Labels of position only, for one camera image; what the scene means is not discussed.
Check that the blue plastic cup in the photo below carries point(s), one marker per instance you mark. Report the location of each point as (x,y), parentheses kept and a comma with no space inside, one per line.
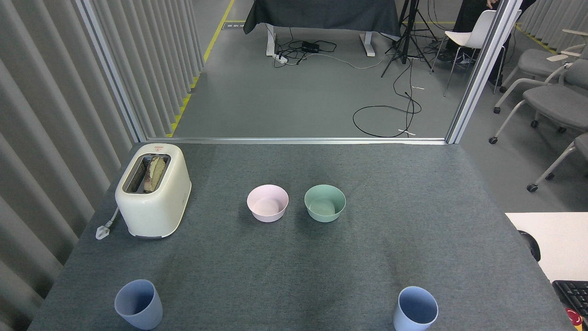
(138,317)
(404,322)

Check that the pink bowl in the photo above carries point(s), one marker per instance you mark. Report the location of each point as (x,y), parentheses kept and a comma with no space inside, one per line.
(268,216)

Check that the green bowl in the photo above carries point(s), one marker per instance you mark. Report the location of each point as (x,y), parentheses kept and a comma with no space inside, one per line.
(325,216)

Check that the white power strip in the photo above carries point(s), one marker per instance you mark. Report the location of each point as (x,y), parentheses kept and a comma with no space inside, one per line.
(280,58)

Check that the black power adapter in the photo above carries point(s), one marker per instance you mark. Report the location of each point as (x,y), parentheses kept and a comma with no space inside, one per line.
(310,47)

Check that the white table leg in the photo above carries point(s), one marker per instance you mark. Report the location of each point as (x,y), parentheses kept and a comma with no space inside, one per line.
(271,41)
(367,46)

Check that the toasted bread slice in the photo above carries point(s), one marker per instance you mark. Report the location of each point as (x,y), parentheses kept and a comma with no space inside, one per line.
(154,174)

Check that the cream toaster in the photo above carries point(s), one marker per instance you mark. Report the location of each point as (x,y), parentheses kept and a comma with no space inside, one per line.
(156,211)

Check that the dark tablecloth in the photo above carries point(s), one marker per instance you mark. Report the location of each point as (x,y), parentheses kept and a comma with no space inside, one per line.
(321,14)

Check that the black tripod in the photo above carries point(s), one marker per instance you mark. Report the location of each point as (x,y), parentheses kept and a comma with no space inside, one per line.
(406,37)

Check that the white plastic chair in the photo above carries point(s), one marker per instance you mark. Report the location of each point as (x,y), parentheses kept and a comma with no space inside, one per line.
(477,32)

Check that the person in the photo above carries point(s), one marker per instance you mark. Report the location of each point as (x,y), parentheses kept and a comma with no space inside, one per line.
(468,14)

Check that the grey pleated curtain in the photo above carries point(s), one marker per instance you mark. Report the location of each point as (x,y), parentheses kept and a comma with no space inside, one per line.
(551,18)
(55,115)

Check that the black computer mouse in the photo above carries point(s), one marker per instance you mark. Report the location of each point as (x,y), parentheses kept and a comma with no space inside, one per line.
(533,246)

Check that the grey wheeled chair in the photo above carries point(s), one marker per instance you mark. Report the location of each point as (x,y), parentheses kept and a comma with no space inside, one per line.
(551,103)
(581,147)

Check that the white side table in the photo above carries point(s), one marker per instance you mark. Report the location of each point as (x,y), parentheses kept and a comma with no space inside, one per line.
(560,239)

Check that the black keyboard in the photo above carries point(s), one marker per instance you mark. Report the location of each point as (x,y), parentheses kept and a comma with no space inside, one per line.
(574,294)

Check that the red round object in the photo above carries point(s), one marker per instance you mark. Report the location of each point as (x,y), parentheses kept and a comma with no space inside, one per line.
(574,318)

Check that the silver frame rail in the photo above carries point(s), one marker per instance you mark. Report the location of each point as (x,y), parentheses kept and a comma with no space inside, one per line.
(294,140)

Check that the silver frame post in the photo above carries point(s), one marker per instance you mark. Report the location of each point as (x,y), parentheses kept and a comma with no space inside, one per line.
(482,69)
(115,73)

